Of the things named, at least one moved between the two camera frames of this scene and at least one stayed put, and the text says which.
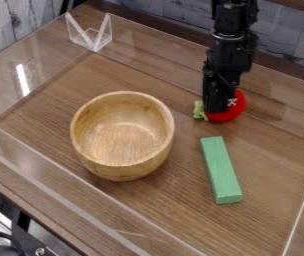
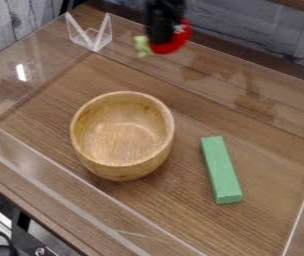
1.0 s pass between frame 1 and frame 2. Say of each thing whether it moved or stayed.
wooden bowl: stayed
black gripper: moved
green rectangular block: stayed
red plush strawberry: moved
